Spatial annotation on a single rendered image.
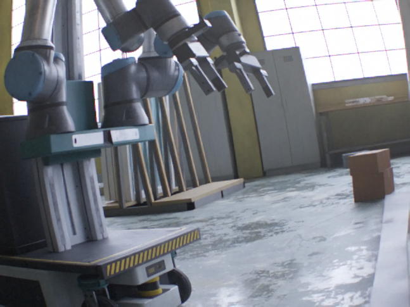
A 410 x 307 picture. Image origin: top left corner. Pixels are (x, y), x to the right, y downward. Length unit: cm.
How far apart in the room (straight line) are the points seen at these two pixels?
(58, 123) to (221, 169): 735
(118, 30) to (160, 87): 71
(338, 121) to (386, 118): 95
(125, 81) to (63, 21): 41
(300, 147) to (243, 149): 95
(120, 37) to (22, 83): 32
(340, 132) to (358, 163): 481
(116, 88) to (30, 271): 80
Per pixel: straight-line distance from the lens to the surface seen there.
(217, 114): 888
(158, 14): 148
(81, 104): 203
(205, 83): 141
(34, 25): 157
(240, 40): 185
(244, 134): 885
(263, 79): 187
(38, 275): 176
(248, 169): 887
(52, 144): 162
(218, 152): 890
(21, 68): 151
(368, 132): 890
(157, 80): 214
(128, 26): 149
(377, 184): 410
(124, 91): 205
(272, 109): 864
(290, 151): 860
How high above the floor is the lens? 62
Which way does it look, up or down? 1 degrees down
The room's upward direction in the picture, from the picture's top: 9 degrees counter-clockwise
